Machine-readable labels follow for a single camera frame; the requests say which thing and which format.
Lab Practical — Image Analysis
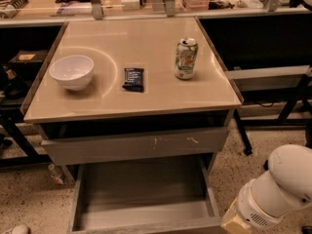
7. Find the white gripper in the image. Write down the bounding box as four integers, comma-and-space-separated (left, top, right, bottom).
221, 179, 282, 234

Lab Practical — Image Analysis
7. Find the grey drawer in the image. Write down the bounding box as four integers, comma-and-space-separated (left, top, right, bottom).
42, 127, 229, 166
68, 154, 226, 234

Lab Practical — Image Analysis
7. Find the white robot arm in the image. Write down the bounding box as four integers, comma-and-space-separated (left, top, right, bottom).
221, 144, 312, 234

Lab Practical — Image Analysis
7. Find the grey drawer cabinet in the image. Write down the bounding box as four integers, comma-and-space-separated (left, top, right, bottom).
24, 18, 242, 234

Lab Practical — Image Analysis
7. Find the grey top drawer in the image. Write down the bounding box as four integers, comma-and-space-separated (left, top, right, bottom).
42, 127, 229, 166

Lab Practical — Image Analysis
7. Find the green white soda can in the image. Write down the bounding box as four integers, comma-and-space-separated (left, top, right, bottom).
175, 38, 198, 80

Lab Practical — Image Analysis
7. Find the dark blue snack packet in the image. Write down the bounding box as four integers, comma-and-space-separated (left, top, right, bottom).
123, 68, 144, 93

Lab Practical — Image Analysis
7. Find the white shoe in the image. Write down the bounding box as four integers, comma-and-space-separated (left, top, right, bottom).
1, 224, 29, 234

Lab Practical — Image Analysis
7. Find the white ceramic bowl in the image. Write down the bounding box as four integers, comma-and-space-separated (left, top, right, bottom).
50, 55, 94, 91

